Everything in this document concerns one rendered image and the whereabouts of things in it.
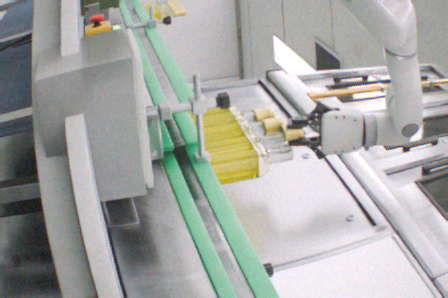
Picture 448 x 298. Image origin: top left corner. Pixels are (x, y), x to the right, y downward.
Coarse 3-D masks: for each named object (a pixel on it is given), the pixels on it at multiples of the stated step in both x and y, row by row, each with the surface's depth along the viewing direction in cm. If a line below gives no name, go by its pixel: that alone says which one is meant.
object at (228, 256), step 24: (168, 168) 110; (192, 168) 111; (192, 192) 104; (216, 192) 103; (192, 216) 97; (216, 216) 97; (216, 240) 91; (240, 240) 91; (216, 264) 86; (240, 264) 85; (216, 288) 80; (240, 288) 81; (264, 288) 80
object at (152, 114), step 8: (152, 112) 105; (152, 120) 105; (152, 128) 106; (160, 128) 107; (152, 136) 107; (160, 136) 107; (152, 144) 108; (160, 144) 108; (152, 152) 108; (160, 152) 109; (152, 160) 109
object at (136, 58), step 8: (128, 32) 90; (128, 40) 88; (136, 48) 81; (136, 56) 80; (136, 64) 80; (136, 72) 80; (136, 80) 81; (136, 88) 82; (136, 96) 83; (136, 104) 83; (144, 104) 83; (136, 112) 84; (144, 112) 83; (144, 120) 84; (144, 128) 84; (144, 136) 85; (144, 144) 85; (144, 152) 86; (144, 160) 88; (144, 168) 88; (144, 176) 89; (152, 176) 88; (152, 184) 89
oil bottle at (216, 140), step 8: (208, 136) 124; (216, 136) 124; (224, 136) 123; (232, 136) 123; (240, 136) 123; (248, 136) 123; (256, 136) 124; (208, 144) 121; (216, 144) 121; (224, 144) 121; (232, 144) 121
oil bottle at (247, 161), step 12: (240, 144) 120; (252, 144) 120; (216, 156) 117; (228, 156) 116; (240, 156) 116; (252, 156) 117; (264, 156) 117; (216, 168) 116; (228, 168) 116; (240, 168) 117; (252, 168) 118; (264, 168) 119; (168, 180) 114; (228, 180) 118; (240, 180) 118
